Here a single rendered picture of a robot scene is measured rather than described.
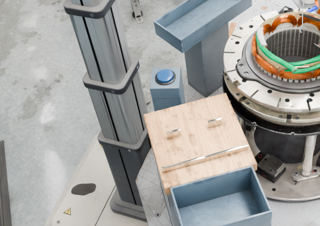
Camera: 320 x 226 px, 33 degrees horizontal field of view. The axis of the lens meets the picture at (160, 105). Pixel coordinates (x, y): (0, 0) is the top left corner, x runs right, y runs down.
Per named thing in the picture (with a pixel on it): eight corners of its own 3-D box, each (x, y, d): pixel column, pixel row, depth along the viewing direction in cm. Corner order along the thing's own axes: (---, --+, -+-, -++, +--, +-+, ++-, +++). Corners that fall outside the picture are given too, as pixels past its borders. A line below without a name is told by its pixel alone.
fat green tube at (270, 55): (297, 74, 108) (297, 67, 107) (279, 80, 108) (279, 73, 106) (266, 31, 118) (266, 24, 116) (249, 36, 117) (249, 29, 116)
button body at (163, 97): (189, 130, 148) (180, 66, 129) (188, 151, 144) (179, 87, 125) (164, 131, 149) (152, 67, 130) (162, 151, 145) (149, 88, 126)
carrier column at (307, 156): (312, 177, 131) (320, 124, 116) (303, 179, 131) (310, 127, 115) (307, 169, 133) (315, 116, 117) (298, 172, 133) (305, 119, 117)
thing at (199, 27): (226, 52, 167) (223, -24, 145) (251, 69, 161) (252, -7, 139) (166, 95, 158) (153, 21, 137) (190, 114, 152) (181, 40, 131)
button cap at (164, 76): (174, 70, 128) (173, 67, 128) (173, 83, 126) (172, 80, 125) (157, 71, 129) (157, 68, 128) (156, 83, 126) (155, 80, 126)
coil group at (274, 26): (297, 28, 123) (298, 14, 119) (273, 36, 122) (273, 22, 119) (294, 24, 124) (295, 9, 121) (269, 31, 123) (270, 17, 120)
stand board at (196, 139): (257, 170, 106) (257, 163, 104) (165, 195, 105) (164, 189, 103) (226, 99, 119) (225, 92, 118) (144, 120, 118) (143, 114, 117)
